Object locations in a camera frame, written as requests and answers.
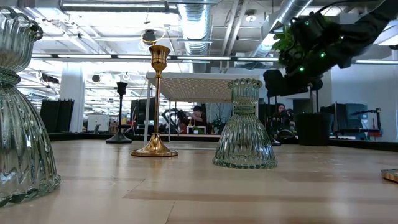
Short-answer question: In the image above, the tall gold candlestick holder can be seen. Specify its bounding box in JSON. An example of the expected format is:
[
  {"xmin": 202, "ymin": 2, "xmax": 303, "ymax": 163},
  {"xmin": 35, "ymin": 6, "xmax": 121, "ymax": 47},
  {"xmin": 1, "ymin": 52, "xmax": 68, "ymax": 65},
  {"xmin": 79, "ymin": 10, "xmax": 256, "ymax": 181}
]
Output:
[{"xmin": 131, "ymin": 45, "xmax": 179, "ymax": 158}]

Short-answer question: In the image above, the yellow ceiling cable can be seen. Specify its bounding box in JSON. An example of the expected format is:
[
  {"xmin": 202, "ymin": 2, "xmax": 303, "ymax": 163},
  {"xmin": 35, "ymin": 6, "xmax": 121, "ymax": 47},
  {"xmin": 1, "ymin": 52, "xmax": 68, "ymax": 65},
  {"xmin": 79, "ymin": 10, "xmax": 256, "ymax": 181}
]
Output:
[{"xmin": 140, "ymin": 28, "xmax": 169, "ymax": 45}]

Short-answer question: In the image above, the green ribbed glass candleholder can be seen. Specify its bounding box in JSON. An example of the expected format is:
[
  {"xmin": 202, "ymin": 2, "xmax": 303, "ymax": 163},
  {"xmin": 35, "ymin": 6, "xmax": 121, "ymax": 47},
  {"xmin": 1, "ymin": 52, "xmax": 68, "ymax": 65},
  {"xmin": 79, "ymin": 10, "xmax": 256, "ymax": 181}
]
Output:
[{"xmin": 212, "ymin": 77, "xmax": 279, "ymax": 170}]

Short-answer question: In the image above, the long ceiling light strip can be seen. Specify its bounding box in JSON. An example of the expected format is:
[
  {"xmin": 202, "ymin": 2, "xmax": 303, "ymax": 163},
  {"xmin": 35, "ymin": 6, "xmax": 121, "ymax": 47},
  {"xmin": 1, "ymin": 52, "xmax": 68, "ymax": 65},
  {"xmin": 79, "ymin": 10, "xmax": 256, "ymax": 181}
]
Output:
[{"xmin": 30, "ymin": 53, "xmax": 280, "ymax": 63}]

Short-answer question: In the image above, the black plant pot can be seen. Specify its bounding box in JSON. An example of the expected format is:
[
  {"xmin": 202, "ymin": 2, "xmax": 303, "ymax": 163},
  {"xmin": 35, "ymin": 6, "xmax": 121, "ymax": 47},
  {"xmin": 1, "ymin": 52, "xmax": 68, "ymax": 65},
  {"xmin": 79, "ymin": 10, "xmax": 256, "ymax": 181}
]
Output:
[{"xmin": 294, "ymin": 112, "xmax": 334, "ymax": 147}]

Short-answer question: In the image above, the large clear ribbed glass candleholder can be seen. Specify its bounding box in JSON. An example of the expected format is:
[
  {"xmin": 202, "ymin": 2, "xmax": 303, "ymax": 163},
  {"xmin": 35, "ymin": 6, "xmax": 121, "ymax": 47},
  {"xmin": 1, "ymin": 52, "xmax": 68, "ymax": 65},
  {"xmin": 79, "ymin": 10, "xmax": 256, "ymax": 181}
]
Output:
[{"xmin": 0, "ymin": 6, "xmax": 62, "ymax": 208}]

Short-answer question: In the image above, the black room partition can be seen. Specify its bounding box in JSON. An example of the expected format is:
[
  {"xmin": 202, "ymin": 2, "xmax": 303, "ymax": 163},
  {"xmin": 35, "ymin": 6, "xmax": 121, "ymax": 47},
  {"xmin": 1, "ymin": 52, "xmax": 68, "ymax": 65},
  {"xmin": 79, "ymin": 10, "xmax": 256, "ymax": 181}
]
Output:
[{"xmin": 39, "ymin": 98, "xmax": 75, "ymax": 134}]

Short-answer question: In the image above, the black candlestick holder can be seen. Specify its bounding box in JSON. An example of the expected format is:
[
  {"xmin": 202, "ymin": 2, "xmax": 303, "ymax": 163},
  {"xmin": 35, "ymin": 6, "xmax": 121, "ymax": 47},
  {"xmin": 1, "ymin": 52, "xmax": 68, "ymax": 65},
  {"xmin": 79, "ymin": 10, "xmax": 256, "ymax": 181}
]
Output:
[{"xmin": 105, "ymin": 82, "xmax": 133, "ymax": 144}]

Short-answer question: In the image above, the white wire mesh shelf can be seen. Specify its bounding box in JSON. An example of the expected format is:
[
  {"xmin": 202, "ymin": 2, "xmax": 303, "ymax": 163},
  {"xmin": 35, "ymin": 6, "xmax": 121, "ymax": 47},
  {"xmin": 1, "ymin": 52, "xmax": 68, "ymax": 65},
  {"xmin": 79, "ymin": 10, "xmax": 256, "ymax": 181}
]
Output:
[{"xmin": 143, "ymin": 72, "xmax": 261, "ymax": 152}]

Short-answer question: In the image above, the silver spiral ventilation duct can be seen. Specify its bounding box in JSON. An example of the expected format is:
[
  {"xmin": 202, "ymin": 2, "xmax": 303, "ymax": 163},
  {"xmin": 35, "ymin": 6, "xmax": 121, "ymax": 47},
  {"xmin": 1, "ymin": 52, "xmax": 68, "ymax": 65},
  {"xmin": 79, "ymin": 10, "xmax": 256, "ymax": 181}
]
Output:
[{"xmin": 248, "ymin": 0, "xmax": 313, "ymax": 58}]

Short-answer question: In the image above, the black table edge rail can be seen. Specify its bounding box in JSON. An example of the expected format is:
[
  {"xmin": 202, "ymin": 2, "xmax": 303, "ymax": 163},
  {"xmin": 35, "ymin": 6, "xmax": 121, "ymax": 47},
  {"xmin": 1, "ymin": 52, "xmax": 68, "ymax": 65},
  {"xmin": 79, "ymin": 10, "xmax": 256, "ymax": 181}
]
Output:
[{"xmin": 48, "ymin": 133, "xmax": 398, "ymax": 152}]

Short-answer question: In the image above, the black computer monitor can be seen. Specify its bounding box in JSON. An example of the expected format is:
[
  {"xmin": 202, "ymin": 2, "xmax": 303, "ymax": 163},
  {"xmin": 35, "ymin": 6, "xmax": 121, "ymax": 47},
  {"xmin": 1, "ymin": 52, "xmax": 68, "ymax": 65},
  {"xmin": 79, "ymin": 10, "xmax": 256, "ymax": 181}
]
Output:
[{"xmin": 130, "ymin": 97, "xmax": 157, "ymax": 126}]

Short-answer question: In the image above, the round wooden coaster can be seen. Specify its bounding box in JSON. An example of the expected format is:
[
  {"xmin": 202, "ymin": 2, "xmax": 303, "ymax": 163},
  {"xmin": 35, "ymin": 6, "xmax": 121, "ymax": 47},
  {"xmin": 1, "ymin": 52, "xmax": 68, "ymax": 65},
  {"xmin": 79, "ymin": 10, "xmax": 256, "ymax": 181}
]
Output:
[{"xmin": 381, "ymin": 168, "xmax": 398, "ymax": 184}]

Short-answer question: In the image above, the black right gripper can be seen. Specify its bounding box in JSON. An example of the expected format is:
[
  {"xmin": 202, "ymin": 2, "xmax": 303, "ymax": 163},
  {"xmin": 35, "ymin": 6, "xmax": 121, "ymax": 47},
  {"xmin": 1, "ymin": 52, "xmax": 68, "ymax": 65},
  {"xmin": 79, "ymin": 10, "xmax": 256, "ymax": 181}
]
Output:
[{"xmin": 263, "ymin": 11, "xmax": 341, "ymax": 96}]

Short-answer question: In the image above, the white board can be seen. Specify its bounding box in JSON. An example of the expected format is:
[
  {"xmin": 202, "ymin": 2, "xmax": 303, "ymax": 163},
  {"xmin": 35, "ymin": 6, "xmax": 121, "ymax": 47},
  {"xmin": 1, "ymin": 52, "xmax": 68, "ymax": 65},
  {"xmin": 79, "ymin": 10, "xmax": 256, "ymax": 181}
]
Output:
[{"xmin": 86, "ymin": 114, "xmax": 110, "ymax": 133}]

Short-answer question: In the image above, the silver ribbed ventilation duct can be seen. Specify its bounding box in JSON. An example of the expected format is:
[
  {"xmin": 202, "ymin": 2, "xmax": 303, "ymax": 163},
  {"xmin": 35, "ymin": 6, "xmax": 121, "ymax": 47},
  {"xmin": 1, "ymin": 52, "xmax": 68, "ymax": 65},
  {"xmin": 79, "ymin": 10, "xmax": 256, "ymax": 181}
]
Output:
[{"xmin": 178, "ymin": 2, "xmax": 213, "ymax": 57}]

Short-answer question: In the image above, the black ceiling device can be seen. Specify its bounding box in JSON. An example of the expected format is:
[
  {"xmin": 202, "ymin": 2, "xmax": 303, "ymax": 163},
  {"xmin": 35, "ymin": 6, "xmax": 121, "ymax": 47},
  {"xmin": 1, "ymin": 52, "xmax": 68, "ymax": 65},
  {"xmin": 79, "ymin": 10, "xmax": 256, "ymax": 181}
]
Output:
[{"xmin": 142, "ymin": 29, "xmax": 158, "ymax": 45}]

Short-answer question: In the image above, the black monitor pair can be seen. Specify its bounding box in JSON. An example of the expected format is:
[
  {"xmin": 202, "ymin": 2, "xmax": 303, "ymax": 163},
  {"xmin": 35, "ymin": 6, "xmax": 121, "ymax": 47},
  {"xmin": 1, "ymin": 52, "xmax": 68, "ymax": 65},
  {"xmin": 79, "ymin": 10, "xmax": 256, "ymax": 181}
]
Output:
[{"xmin": 320, "ymin": 103, "xmax": 369, "ymax": 133}]

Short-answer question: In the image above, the white building column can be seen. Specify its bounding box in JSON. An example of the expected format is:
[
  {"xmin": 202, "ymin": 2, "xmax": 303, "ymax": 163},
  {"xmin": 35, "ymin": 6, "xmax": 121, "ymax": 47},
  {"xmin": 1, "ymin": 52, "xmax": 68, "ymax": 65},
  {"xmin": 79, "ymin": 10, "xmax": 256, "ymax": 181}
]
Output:
[{"xmin": 59, "ymin": 63, "xmax": 85, "ymax": 133}]

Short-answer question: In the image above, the green leafy potted tree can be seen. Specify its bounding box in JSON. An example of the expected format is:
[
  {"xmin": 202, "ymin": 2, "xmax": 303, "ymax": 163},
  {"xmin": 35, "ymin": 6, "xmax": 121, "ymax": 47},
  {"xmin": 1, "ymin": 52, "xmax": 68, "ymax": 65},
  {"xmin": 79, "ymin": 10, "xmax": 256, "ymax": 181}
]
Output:
[{"xmin": 272, "ymin": 15, "xmax": 332, "ymax": 114}]

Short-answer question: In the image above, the person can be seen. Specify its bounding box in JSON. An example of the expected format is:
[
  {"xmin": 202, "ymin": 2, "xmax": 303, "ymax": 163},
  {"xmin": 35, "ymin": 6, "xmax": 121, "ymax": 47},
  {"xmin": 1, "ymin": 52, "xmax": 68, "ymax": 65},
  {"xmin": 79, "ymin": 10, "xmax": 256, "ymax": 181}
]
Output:
[
  {"xmin": 185, "ymin": 105, "xmax": 206, "ymax": 134},
  {"xmin": 272, "ymin": 103, "xmax": 295, "ymax": 138}
]

